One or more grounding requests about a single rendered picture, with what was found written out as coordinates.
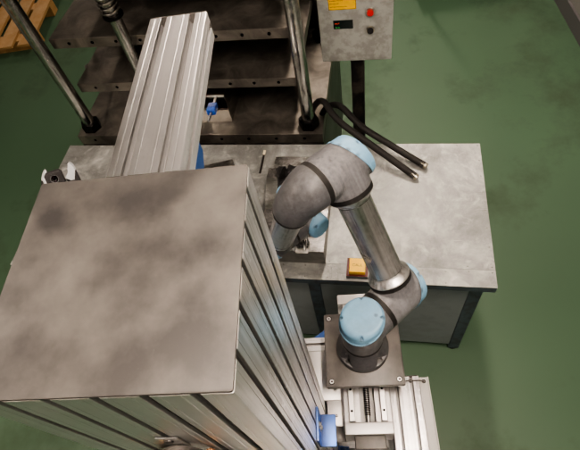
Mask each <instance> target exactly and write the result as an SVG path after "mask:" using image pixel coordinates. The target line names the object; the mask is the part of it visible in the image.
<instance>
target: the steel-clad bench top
mask: <svg viewBox="0 0 580 450"><path fill-rule="evenodd" d="M363 145H364V144H363ZM377 145H378V146H380V147H381V148H383V149H384V150H385V151H387V153H389V154H390V155H392V156H393V157H395V158H396V159H397V160H399V161H400V162H402V163H403V164H405V165H406V166H408V167H409V168H410V169H412V170H413V171H415V172H416V173H417V174H418V175H419V176H418V178H417V179H416V180H414V179H412V178H411V177H409V176H408V175H406V174H405V173H404V172H402V171H400V170H399V169H398V168H396V167H395V166H393V165H392V164H391V163H389V162H388V161H387V160H386V159H384V158H383V157H382V156H380V155H379V154H377V153H376V152H374V151H373V150H371V149H370V148H369V147H367V146H365V147H367V149H368V150H369V151H370V152H371V154H372V156H373V157H374V160H375V163H376V167H375V169H374V171H373V172H372V173H370V174H369V176H370V177H371V180H372V182H373V185H374V186H373V189H372V191H371V193H370V194H371V196H372V198H373V200H374V203H375V205H376V207H377V210H378V212H379V214H380V216H381V219H382V221H383V223H384V225H385V228H386V230H387V233H388V235H389V237H390V238H391V241H392V243H393V245H394V249H395V251H396V253H397V255H398V257H399V259H400V260H401V261H404V262H406V263H409V264H411V265H412V266H414V267H415V268H416V269H417V270H418V271H419V274H420V275H422V276H423V278H424V280H425V282H426V284H427V285H429V286H446V287H465V288H498V286H497V279H496V271H495V264H494V257H493V243H492V236H491V229H490V221H489V214H488V207H487V200H486V193H485V179H484V171H483V164H482V156H481V149H480V144H396V145H398V146H400V147H401V148H403V149H405V150H406V151H408V152H410V153H411V154H414V155H415V156H417V157H418V158H419V159H421V160H423V161H424V162H426V163H428V166H427V167H426V169H425V170H424V169H422V168H420V167H419V166H417V164H415V163H413V162H411V161H409V160H408V159H406V158H404V157H403V156H401V155H399V154H397V153H396V152H395V151H393V150H392V149H390V148H388V147H387V146H384V145H383V144H377ZM323 146H325V145H201V147H202V150H203V163H204V165H208V164H212V163H219V162H223V161H227V160H231V159H233V162H234V165H243V164H246V165H247V166H248V167H249V170H250V172H251V175H252V178H253V183H254V185H255V189H256V192H257V195H258V197H259V200H260V203H261V208H262V210H263V213H264V208H265V197H266V182H267V175H268V170H269V168H274V164H275V160H276V157H311V156H312V155H313V154H315V153H316V152H318V150H320V149H321V148H322V147H323ZM114 147H115V146H70V147H69V149H68V151H67V153H66V155H65V156H64V158H63V160H62V163H61V165H60V167H59V169H60V170H62V173H63V175H64V177H66V174H67V173H68V171H67V168H68V165H67V162H71V163H73V164H74V166H75V168H76V170H77V172H78V174H79V176H80V178H81V180H84V179H102V178H106V175H107V171H108V168H109V165H110V161H111V159H112V153H113V149H114ZM264 150H266V153H265V156H264V161H263V165H262V170H261V173H259V171H260V167H261V159H262V155H263V151H264ZM347 258H362V257H361V255H360V252H359V250H358V247H357V246H356V244H355V242H354V240H353V238H352V235H351V233H350V231H349V230H348V228H347V226H346V224H345V222H344V219H343V217H342V215H341V213H340V212H339V210H338V208H334V207H332V206H331V209H330V219H329V228H328V237H327V255H326V263H307V262H279V263H280V266H281V269H282V272H283V274H284V277H285V279H317V280H336V281H354V282H368V280H367V279H347V278H346V269H347ZM331 267H332V269H331ZM330 278H331V279H330Z"/></svg>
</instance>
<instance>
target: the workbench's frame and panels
mask: <svg viewBox="0 0 580 450"><path fill-rule="evenodd" d="M285 280H286V285H287V288H288V291H289V294H290V296H291V299H292V302H293V305H294V309H295V312H296V315H297V319H298V321H299V324H300V327H301V330H302V333H303V334H314V335H318V334H319V333H321V332H322V331H323V330H324V315H328V314H338V306H337V296H341V295H356V294H366V293H368V292H369V291H370V290H371V287H370V285H369V283H368V282H354V281H336V280H317V279H285ZM496 290H497V288H483V287H446V286H429V285H427V295H426V297H425V299H424V300H423V301H422V302H421V303H420V305H419V306H418V307H416V308H415V309H413V310H412V311H411V312H410V313H409V314H408V315H407V316H406V317H405V318H404V319H403V320H402V321H401V322H400V323H399V324H398V328H399V335H400V340H403V341H416V342H428V343H442V344H447V346H448V347H449V348H450V349H454V348H458V347H459V345H460V341H461V340H462V338H463V336H464V333H465V331H466V329H467V327H468V324H469V322H470V320H471V317H472V315H473V313H474V311H475V309H476V306H477V304H478V301H479V299H480V297H481V295H482V294H483V292H493V293H495V292H496Z"/></svg>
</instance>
